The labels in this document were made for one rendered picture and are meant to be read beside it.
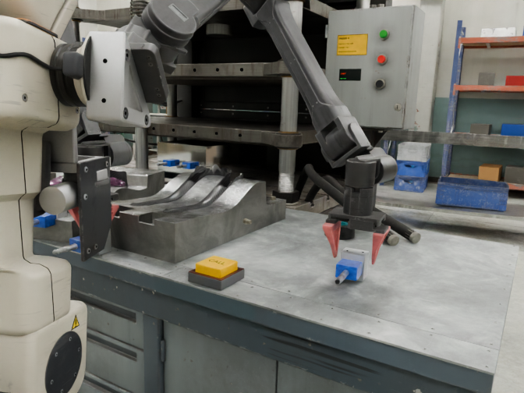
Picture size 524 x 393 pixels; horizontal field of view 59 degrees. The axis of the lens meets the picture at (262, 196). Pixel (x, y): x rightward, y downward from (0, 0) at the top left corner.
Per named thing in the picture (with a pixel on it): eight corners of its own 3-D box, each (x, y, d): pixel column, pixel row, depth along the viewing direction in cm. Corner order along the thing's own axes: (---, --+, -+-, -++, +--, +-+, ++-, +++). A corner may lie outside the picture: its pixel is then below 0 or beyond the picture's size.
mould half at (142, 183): (72, 243, 111) (70, 198, 109) (-18, 232, 117) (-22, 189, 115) (164, 202, 158) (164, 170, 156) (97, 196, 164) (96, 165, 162)
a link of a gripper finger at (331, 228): (330, 250, 100) (332, 208, 98) (362, 256, 97) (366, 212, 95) (319, 260, 94) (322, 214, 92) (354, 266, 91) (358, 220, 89)
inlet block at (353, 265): (349, 298, 85) (352, 270, 84) (323, 292, 87) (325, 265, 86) (367, 275, 96) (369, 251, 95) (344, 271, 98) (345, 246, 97)
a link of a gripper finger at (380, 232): (353, 254, 98) (356, 211, 96) (387, 260, 94) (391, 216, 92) (344, 264, 92) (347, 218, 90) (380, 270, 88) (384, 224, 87)
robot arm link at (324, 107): (238, 3, 104) (266, -35, 97) (256, 8, 108) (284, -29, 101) (322, 168, 93) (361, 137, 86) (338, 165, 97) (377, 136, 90)
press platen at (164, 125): (299, 184, 162) (302, 133, 158) (62, 153, 226) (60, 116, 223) (374, 162, 232) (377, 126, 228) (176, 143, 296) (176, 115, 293)
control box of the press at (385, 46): (373, 416, 174) (412, 1, 145) (301, 389, 190) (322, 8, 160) (390, 387, 193) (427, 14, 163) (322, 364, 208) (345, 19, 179)
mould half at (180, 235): (175, 263, 99) (175, 202, 97) (93, 242, 112) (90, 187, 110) (285, 218, 141) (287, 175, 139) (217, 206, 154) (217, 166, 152)
